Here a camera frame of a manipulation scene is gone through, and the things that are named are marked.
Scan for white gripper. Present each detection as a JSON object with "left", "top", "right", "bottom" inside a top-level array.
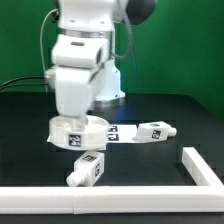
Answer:
[{"left": 55, "top": 67, "right": 102, "bottom": 130}]

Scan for white round stool seat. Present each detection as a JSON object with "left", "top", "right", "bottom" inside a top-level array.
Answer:
[{"left": 49, "top": 115, "right": 109, "bottom": 151}]

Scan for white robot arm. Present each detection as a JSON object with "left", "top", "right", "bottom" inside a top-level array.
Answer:
[{"left": 52, "top": 0, "right": 157, "bottom": 129}]

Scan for white marker sheet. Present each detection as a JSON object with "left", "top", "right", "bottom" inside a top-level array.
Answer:
[{"left": 47, "top": 124, "right": 137, "bottom": 149}]

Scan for white L-shaped fence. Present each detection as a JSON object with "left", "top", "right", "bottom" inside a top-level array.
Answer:
[{"left": 0, "top": 147, "right": 224, "bottom": 214}]

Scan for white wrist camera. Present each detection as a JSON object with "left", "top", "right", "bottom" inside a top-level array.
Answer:
[{"left": 52, "top": 34, "right": 109, "bottom": 69}]

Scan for black cables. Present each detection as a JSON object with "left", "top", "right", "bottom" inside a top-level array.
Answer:
[{"left": 0, "top": 75, "right": 51, "bottom": 92}]

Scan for grey camera cable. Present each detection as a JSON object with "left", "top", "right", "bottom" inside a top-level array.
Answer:
[{"left": 39, "top": 8, "right": 60, "bottom": 76}]

